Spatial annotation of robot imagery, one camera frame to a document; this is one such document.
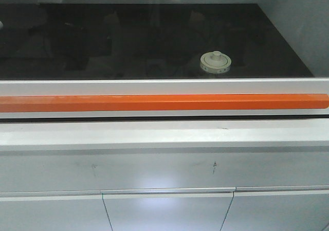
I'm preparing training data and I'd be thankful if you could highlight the glass jar with beige lid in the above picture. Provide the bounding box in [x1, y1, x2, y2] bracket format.
[200, 51, 232, 75]

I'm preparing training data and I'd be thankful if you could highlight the orange sash handle bar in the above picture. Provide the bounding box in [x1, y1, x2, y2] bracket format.
[1, 94, 328, 113]

